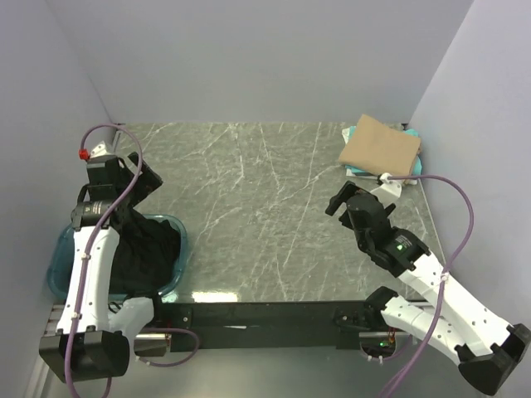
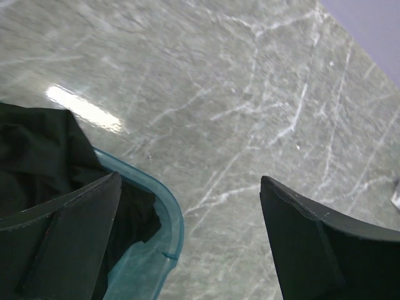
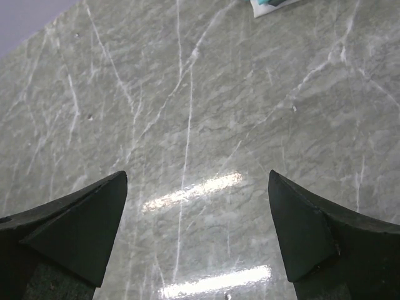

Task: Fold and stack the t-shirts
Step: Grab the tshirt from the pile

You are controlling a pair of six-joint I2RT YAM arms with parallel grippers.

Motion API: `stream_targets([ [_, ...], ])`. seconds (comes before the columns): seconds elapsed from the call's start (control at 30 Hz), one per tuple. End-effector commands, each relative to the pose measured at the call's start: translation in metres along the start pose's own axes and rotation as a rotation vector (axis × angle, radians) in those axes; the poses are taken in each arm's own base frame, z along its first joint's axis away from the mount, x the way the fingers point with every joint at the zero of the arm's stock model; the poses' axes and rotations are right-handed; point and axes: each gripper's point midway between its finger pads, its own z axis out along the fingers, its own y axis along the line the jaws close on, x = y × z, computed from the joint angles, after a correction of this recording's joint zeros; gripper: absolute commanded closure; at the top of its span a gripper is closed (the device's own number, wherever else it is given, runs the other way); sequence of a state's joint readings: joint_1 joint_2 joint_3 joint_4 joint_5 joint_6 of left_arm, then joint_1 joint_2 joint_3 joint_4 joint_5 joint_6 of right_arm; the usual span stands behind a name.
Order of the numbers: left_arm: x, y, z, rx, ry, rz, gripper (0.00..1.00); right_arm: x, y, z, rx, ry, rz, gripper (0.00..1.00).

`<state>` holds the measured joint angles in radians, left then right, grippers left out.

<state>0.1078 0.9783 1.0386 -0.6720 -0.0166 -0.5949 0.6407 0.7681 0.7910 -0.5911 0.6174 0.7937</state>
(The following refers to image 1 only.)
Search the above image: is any black t shirt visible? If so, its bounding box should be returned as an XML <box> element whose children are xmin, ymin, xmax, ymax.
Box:
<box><xmin>109</xmin><ymin>210</ymin><xmax>188</xmax><ymax>299</ymax></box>

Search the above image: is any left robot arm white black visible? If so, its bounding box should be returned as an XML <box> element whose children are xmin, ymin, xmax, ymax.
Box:
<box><xmin>39</xmin><ymin>149</ymin><xmax>166</xmax><ymax>387</ymax></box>

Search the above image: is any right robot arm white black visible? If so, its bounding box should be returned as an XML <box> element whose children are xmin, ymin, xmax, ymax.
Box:
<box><xmin>325</xmin><ymin>174</ymin><xmax>530</xmax><ymax>396</ymax></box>

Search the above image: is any folded tan t shirt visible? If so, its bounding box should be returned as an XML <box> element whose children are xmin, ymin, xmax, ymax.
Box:
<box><xmin>339</xmin><ymin>114</ymin><xmax>421</xmax><ymax>176</ymax></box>

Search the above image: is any folded teal t shirt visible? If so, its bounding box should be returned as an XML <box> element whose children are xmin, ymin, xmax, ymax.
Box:
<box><xmin>348</xmin><ymin>126</ymin><xmax>424</xmax><ymax>177</ymax></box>

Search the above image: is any blue transparent plastic bin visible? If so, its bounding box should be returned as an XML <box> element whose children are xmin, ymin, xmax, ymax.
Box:
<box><xmin>46</xmin><ymin>214</ymin><xmax>188</xmax><ymax>300</ymax></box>

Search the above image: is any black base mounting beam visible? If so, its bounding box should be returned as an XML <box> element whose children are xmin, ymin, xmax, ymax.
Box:
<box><xmin>132</xmin><ymin>301</ymin><xmax>412</xmax><ymax>357</ymax></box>

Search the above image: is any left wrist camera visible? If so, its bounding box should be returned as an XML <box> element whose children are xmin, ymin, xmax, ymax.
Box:
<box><xmin>78</xmin><ymin>141</ymin><xmax>115</xmax><ymax>165</ymax></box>

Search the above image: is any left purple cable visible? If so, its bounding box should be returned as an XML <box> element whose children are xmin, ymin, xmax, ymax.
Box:
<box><xmin>64</xmin><ymin>123</ymin><xmax>201</xmax><ymax>398</ymax></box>

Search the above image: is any purple cable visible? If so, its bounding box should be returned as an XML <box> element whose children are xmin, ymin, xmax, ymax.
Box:
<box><xmin>64</xmin><ymin>123</ymin><xmax>201</xmax><ymax>398</ymax></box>
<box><xmin>360</xmin><ymin>173</ymin><xmax>475</xmax><ymax>398</ymax></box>

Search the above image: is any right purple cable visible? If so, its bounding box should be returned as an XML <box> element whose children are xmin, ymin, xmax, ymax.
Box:
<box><xmin>360</xmin><ymin>173</ymin><xmax>475</xmax><ymax>398</ymax></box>

